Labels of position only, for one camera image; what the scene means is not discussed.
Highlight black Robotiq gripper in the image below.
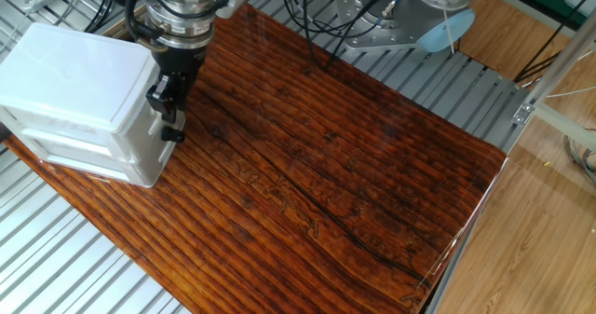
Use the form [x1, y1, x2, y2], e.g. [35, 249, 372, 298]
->
[145, 42, 210, 125]

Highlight black drawer knob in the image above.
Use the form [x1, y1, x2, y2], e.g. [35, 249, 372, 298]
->
[160, 125, 186, 144]

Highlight white drawer with black knob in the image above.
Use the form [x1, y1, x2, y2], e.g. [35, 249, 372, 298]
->
[132, 130, 186, 188]

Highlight white plastic drawer cabinet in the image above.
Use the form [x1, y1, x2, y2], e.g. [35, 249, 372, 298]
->
[0, 22, 186, 188]

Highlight wood grain table board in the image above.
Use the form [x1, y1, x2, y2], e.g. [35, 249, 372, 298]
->
[3, 1, 508, 314]

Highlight white zip tie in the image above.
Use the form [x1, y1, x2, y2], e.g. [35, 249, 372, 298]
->
[440, 6, 456, 55]

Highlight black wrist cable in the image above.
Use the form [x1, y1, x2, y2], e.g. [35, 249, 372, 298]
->
[122, 0, 230, 54]

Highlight black cables beside cabinet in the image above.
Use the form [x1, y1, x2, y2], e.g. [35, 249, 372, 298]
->
[83, 0, 117, 34]

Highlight black cable bundle at base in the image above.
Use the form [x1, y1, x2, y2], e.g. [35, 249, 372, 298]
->
[278, 0, 411, 71]

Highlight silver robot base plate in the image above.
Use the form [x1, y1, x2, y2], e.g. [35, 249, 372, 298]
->
[333, 0, 467, 52]

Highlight grey cable with silver connector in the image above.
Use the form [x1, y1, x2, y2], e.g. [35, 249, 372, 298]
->
[381, 0, 412, 20]

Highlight silver corner bracket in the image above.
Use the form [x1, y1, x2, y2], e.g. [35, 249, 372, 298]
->
[511, 102, 536, 127]

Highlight black cables along floor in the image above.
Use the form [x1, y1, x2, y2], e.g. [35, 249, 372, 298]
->
[513, 0, 596, 85]

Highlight aluminium frame post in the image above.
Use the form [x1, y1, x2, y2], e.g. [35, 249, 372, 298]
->
[528, 10, 596, 111]

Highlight aluminium frame crossbar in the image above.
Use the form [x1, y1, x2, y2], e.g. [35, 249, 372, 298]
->
[534, 102, 596, 153]

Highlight coiled cable bundle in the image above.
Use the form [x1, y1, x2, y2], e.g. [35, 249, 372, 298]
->
[562, 127, 596, 188]

